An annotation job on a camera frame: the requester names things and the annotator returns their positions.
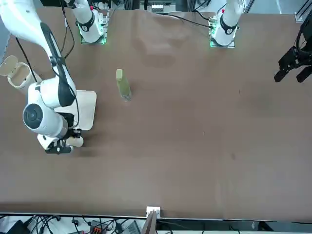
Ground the power strip with orange switches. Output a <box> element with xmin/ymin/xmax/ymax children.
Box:
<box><xmin>88</xmin><ymin>220</ymin><xmax>110</xmax><ymax>234</ymax></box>

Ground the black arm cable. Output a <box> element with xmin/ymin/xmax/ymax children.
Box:
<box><xmin>15</xmin><ymin>36</ymin><xmax>39</xmax><ymax>82</ymax></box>
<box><xmin>60</xmin><ymin>0</ymin><xmax>76</xmax><ymax>60</ymax></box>

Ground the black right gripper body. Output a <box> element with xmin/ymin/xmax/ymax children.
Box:
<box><xmin>59</xmin><ymin>113</ymin><xmax>76</xmax><ymax>139</ymax></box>

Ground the white square mat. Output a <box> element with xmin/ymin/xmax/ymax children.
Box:
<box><xmin>55</xmin><ymin>90</ymin><xmax>98</xmax><ymax>130</ymax></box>

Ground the aluminium frame rail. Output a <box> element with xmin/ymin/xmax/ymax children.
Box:
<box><xmin>294</xmin><ymin>0</ymin><xmax>312</xmax><ymax>23</ymax></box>

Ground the black base cable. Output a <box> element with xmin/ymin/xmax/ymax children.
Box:
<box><xmin>156</xmin><ymin>13</ymin><xmax>214</xmax><ymax>27</ymax></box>

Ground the aluminium frame post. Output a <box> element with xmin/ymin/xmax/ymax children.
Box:
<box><xmin>142</xmin><ymin>206</ymin><xmax>162</xmax><ymax>234</ymax></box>

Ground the clear bottle with green liquid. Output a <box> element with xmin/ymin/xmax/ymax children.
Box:
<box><xmin>115</xmin><ymin>69</ymin><xmax>133</xmax><ymax>102</ymax></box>

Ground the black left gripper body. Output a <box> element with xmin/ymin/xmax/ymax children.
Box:
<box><xmin>295</xmin><ymin>13</ymin><xmax>312</xmax><ymax>65</ymax></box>

